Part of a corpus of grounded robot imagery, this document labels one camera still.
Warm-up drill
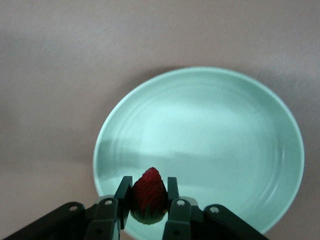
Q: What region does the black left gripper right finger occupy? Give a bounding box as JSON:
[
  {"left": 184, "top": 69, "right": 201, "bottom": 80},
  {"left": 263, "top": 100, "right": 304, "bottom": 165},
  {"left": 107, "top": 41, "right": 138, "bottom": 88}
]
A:
[{"left": 162, "top": 176, "right": 271, "bottom": 240}]

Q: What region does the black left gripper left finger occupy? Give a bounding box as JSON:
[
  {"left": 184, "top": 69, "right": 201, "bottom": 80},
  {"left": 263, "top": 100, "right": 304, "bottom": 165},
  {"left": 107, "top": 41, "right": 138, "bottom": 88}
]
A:
[{"left": 2, "top": 176, "right": 133, "bottom": 240}]

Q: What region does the red strawberry green calyx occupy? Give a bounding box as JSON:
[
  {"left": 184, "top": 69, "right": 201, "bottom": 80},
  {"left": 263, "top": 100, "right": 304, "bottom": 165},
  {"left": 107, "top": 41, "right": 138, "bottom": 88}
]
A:
[{"left": 129, "top": 167, "right": 169, "bottom": 225}]

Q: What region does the mint green round plate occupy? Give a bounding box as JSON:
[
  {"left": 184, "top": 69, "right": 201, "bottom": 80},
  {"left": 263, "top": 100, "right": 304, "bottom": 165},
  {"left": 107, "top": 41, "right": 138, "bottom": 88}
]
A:
[{"left": 92, "top": 66, "right": 305, "bottom": 240}]

